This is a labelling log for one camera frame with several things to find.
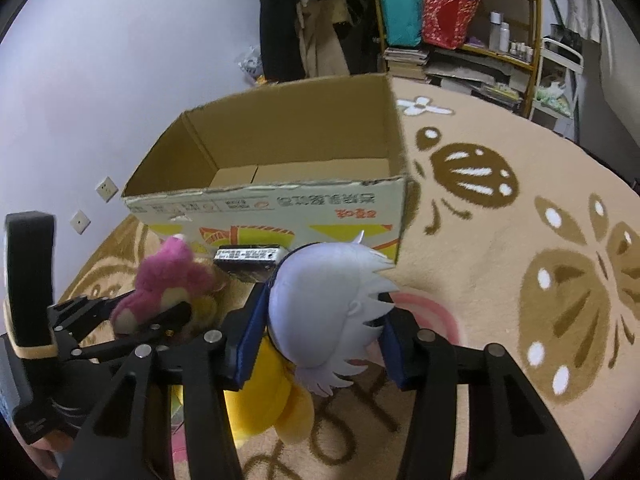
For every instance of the open cardboard box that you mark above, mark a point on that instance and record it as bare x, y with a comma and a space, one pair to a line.
317, 160

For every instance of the clear bag of toys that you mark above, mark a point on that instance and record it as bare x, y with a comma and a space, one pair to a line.
250, 64

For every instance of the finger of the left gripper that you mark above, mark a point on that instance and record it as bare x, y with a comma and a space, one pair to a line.
82, 313
156, 330

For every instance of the stack of books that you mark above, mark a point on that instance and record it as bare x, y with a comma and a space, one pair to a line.
406, 63

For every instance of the red patterned gift bag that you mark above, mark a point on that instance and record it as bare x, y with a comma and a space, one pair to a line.
445, 22

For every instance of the pink swirl plush cushion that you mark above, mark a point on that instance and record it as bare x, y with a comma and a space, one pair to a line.
428, 313

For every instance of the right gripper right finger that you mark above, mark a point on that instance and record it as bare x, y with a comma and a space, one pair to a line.
512, 434

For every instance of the beige patterned carpet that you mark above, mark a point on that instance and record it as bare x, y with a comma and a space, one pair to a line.
525, 238

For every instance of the small black silver box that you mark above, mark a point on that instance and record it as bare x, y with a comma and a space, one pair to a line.
250, 263

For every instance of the white bottle on shelf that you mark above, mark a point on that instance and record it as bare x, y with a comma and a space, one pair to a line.
495, 31

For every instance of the lower wall socket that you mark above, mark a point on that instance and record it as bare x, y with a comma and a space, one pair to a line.
80, 222

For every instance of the hanging beige coat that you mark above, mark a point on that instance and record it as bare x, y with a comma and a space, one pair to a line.
320, 49

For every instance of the pink bear plush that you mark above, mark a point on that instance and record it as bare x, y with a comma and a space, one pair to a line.
165, 279

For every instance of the upper wall socket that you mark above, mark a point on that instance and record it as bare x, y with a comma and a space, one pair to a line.
107, 189

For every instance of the hanging black coat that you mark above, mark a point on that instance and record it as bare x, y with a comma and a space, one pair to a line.
279, 44

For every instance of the white-haired plush doll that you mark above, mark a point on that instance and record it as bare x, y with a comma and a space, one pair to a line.
323, 303

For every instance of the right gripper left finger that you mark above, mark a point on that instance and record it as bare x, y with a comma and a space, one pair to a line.
205, 366

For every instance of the teal bag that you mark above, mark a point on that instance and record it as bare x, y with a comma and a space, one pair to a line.
403, 22

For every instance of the yellow plush toy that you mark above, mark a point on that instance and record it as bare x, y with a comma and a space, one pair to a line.
270, 399

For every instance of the white metal cart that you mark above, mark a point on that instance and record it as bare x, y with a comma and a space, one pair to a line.
556, 94

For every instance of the wooden bookshelf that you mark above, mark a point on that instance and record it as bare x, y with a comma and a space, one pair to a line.
505, 78

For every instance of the wall socket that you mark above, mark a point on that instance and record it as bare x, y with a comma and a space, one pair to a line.
80, 222
107, 189

